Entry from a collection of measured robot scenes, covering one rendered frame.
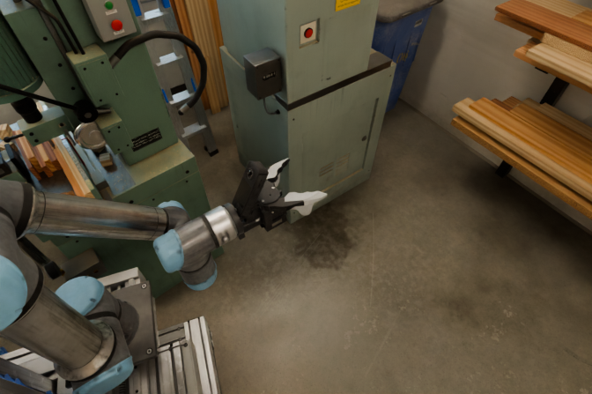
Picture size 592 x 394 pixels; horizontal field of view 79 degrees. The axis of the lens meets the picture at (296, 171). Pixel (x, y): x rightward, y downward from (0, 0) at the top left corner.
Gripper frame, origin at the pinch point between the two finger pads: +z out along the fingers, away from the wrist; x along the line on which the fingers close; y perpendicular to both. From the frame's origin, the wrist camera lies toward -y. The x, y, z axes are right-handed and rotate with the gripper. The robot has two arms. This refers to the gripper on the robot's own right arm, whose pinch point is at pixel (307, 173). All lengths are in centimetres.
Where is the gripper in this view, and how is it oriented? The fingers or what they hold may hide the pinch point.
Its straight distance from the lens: 80.7
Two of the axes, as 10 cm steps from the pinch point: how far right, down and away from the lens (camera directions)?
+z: 8.3, -4.2, 3.7
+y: 0.8, 7.4, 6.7
